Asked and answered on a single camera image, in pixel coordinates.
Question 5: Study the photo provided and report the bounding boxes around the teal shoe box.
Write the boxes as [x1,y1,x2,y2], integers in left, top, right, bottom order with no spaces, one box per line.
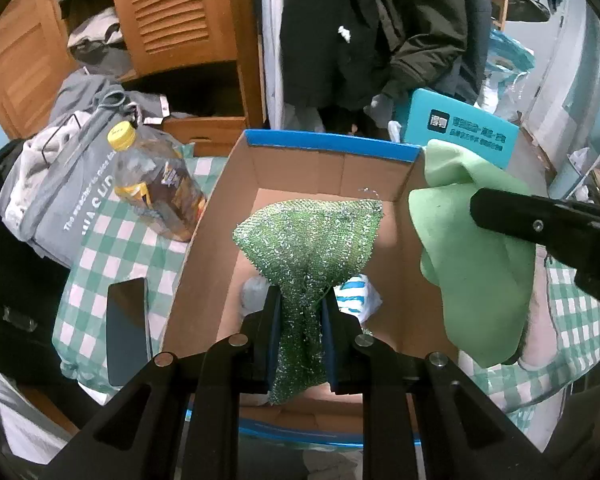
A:
[400,88,521,171]

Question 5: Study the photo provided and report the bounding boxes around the person's right forearm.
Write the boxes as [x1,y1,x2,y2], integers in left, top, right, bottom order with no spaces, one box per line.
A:
[522,252,556,374]

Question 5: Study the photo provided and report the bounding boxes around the green checked tablecloth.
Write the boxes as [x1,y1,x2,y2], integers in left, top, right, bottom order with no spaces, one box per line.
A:
[52,142,600,456]

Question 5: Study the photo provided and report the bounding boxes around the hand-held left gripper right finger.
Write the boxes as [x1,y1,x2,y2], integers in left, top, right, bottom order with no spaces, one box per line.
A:
[320,296,561,480]

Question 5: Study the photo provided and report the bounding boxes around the wooden louvered wardrobe door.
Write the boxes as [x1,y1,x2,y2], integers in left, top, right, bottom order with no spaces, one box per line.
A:
[105,0,247,81]

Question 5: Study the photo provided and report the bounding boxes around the green sparkly scouring cloth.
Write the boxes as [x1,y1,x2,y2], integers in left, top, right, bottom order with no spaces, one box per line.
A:
[232,199,385,406]

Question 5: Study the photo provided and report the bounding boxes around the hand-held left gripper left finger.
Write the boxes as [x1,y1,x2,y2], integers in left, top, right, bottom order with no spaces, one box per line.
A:
[40,284,284,480]

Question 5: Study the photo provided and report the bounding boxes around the metal shoe rack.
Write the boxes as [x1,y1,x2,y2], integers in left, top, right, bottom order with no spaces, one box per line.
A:
[570,145,600,202]

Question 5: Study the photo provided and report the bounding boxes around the wooden wardrobe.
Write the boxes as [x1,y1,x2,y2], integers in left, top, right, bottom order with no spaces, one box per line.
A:
[0,0,269,159]

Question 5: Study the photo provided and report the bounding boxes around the blue-rimmed cardboard box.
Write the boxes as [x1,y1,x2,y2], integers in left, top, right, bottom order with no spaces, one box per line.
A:
[157,129,462,449]

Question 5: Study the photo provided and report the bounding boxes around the black hanging coat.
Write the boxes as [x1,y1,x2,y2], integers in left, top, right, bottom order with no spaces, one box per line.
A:
[280,0,407,112]

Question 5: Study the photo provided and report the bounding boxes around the grey folded clothes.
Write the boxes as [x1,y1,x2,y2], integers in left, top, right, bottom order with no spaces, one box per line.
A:
[67,7,133,78]

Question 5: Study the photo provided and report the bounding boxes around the white blue striped sock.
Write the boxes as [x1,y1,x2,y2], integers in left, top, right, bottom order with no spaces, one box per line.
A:
[335,275,384,327]

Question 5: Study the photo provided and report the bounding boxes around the light blue bin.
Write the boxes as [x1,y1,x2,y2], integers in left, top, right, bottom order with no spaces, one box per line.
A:
[547,160,582,202]

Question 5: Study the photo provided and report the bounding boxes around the olive hanging jacket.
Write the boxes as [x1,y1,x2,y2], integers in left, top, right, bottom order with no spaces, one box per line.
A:
[360,0,469,102]

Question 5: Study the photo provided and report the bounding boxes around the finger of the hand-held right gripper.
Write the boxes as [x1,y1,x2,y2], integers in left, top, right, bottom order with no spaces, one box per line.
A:
[470,187,600,272]

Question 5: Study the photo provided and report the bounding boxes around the yellow-capped oil bottle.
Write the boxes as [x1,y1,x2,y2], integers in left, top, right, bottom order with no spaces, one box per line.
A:
[107,121,209,244]

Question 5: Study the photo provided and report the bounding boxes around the black smartphone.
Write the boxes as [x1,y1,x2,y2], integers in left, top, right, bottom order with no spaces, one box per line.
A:
[105,277,151,389]

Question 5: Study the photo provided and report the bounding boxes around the blue plastic bag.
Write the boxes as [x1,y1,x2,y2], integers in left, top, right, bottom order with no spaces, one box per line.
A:
[485,30,537,112]

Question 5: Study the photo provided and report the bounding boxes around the grey hoodie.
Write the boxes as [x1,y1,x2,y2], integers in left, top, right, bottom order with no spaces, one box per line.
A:
[50,72,167,127]

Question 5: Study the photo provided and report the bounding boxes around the light green cloth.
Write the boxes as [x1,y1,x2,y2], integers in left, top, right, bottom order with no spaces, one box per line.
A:
[407,139,539,369]

